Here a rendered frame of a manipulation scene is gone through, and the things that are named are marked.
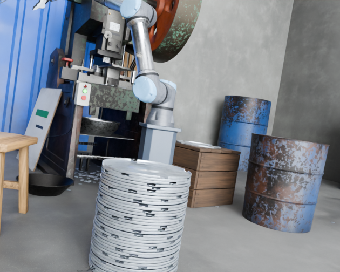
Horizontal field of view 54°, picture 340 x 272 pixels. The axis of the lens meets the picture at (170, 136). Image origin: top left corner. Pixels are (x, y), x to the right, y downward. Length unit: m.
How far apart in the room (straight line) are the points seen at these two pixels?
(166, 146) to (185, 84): 2.60
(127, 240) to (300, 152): 1.09
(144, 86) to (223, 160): 0.76
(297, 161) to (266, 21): 3.68
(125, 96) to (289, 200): 1.21
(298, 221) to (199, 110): 2.76
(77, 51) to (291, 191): 1.75
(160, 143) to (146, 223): 0.75
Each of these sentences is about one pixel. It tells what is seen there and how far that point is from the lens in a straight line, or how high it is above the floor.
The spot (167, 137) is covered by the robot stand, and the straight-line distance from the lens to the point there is 1.67.
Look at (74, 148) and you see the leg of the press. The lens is 2.11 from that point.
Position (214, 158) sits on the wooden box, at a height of 0.29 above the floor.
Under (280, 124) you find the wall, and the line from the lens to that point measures 5.33.
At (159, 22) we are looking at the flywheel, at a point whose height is 1.20.
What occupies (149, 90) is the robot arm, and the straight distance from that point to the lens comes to 1.56.
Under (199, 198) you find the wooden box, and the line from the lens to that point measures 1.99.
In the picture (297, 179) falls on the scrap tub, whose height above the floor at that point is 0.28.
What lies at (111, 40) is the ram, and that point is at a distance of 2.39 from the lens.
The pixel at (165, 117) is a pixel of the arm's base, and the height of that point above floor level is 0.50.
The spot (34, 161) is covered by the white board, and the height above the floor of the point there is 0.07.
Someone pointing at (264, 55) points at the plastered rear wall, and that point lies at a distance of 5.21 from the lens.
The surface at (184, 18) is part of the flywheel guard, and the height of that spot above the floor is 1.18.
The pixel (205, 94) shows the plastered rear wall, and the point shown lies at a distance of 4.44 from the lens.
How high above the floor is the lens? 0.49
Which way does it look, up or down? 3 degrees down
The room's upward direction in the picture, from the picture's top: 8 degrees clockwise
